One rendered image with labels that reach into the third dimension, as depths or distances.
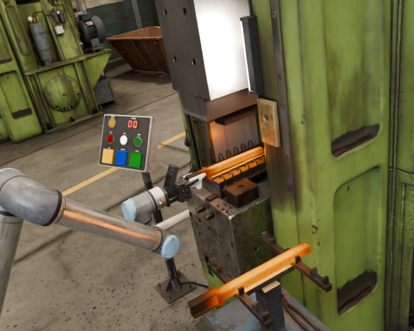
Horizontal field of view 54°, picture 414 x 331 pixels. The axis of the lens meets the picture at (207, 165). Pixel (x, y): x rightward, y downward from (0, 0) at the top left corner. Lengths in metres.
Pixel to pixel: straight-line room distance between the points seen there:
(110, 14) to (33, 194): 9.77
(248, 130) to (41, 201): 1.16
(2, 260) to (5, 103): 5.12
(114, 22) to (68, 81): 4.61
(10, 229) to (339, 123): 1.17
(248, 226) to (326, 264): 0.34
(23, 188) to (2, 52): 5.23
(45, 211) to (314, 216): 0.92
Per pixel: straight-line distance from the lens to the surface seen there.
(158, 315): 2.61
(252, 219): 1.69
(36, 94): 6.46
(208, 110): 1.58
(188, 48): 1.56
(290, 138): 1.45
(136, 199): 1.61
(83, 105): 6.70
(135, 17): 11.28
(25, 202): 1.26
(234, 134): 2.02
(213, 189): 1.77
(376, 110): 1.67
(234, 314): 1.52
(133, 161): 2.07
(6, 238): 1.40
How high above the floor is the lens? 1.80
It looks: 26 degrees down
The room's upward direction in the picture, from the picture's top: 11 degrees counter-clockwise
